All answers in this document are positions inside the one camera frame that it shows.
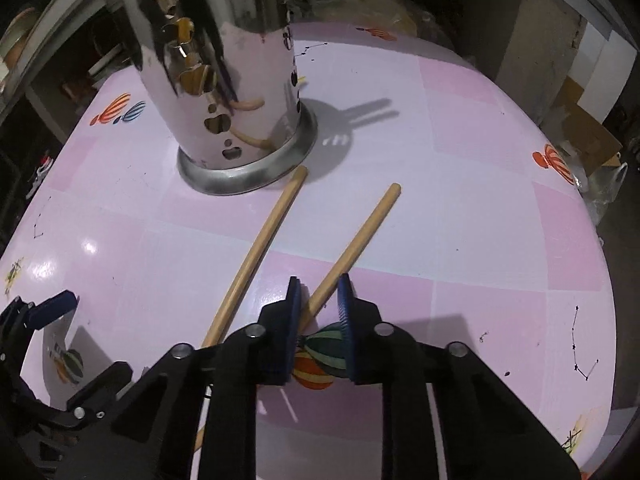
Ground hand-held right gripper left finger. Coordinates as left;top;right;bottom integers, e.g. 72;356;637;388
55;276;303;480

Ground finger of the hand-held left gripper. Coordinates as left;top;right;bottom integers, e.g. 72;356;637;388
0;290;79;356
66;361;134;422

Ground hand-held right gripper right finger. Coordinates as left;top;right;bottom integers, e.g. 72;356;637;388
336;274;582;480

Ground single wooden chopstick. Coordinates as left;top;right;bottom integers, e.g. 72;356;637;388
192;165;308;453
299;182;402;333

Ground perforated steel utensil holder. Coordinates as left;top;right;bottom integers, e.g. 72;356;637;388
102;0;319;196

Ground sports shoe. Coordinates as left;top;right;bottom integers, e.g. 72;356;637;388
25;155;56;198

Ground brown jar with lid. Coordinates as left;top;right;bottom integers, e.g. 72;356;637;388
0;7;40;72

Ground grey kitchen counter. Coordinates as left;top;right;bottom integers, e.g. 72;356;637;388
0;0;121;111

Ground pile of clear plastic bags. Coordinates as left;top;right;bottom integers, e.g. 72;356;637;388
575;160;630;213

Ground cardboard box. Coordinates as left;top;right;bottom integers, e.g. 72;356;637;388
550;75;623;176

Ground plastic bags under counter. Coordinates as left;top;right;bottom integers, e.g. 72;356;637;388
305;0;418;36

